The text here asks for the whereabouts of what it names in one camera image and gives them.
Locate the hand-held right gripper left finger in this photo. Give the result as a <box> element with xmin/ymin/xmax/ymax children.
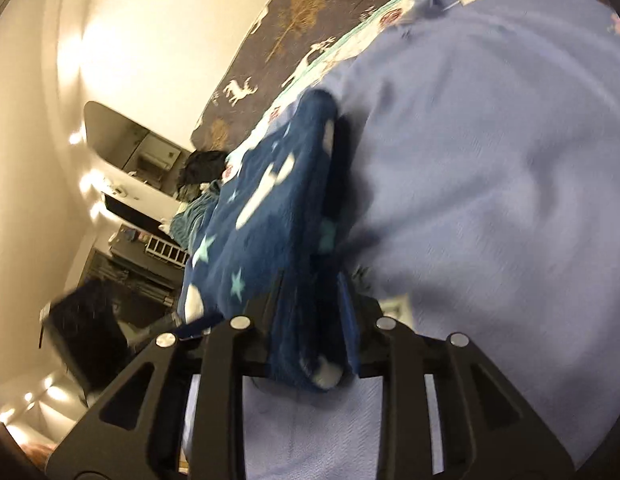
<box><xmin>45</xmin><ymin>270</ymin><xmax>291</xmax><ymax>480</ymax></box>

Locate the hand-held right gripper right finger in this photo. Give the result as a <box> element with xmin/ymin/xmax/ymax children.
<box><xmin>337</xmin><ymin>272</ymin><xmax>576</xmax><ymax>480</ymax></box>

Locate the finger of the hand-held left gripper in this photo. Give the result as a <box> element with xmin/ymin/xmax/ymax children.
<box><xmin>127</xmin><ymin>310</ymin><xmax>225</xmax><ymax>345</ymax></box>
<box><xmin>39</xmin><ymin>279</ymin><xmax>132</xmax><ymax>397</ymax></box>

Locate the navy star print fleece onesie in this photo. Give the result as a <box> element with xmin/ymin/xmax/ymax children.
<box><xmin>177</xmin><ymin>87</ymin><xmax>371</xmax><ymax>392</ymax></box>

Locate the black clothes pile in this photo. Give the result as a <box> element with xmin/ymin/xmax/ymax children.
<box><xmin>177</xmin><ymin>149</ymin><xmax>228</xmax><ymax>198</ymax></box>

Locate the dark cabinet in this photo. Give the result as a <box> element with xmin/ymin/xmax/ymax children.
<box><xmin>82</xmin><ymin>225</ymin><xmax>183</xmax><ymax>306</ymax></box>

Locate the white shelf rack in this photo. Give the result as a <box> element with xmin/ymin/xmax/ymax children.
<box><xmin>145</xmin><ymin>237</ymin><xmax>191</xmax><ymax>268</ymax></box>

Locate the teal blanket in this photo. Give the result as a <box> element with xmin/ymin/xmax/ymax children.
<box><xmin>170</xmin><ymin>180</ymin><xmax>225</xmax><ymax>256</ymax></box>

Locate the white cabinet behind archway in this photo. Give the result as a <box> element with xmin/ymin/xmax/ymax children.
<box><xmin>122</xmin><ymin>130</ymin><xmax>191</xmax><ymax>181</ymax></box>

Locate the light blue printed bed sheet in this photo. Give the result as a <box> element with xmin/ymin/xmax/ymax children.
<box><xmin>180</xmin><ymin>0</ymin><xmax>620</xmax><ymax>480</ymax></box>

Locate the grey deer print mattress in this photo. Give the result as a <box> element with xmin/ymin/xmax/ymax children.
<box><xmin>190</xmin><ymin>0</ymin><xmax>441</xmax><ymax>153</ymax></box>

